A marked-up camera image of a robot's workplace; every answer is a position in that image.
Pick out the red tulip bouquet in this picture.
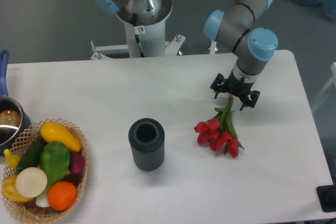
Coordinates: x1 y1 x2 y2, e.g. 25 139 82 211
194 95 244 158

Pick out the white round onion slice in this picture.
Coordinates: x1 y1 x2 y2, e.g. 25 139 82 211
15 167 47 198

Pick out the white frame at right edge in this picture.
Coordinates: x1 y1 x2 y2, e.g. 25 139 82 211
310 62 335 113

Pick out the yellow squash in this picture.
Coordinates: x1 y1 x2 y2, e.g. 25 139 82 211
40 122 82 152

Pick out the black device at table edge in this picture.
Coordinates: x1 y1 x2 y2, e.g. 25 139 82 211
316 185 335 212

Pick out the dark grey ribbed vase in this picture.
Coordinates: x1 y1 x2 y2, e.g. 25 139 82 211
128 118 165 172

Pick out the white leek stalk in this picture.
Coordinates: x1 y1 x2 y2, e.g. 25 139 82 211
35 188 50 208

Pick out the purple red onion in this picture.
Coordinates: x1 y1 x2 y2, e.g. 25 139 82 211
69 152 86 174

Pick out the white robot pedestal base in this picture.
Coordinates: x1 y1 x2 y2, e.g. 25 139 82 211
90 17 186 60

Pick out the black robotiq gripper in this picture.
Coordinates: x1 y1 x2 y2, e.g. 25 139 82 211
210 73 260 111

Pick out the orange fruit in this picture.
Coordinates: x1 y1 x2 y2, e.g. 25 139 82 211
48 182 77 211

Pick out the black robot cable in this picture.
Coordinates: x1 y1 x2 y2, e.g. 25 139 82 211
132 13 145 58

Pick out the green cucumber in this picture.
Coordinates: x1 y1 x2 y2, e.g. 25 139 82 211
16 136 47 174

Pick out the green lettuce leaf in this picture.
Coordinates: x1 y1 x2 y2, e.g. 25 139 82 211
39 142 70 189

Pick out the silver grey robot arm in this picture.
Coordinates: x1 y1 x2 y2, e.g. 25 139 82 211
95 0 278 108

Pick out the blue handled saucepan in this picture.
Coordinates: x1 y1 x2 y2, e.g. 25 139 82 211
1 49 31 156

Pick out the yellow bell pepper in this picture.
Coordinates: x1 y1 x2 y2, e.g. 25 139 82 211
2 176 33 202

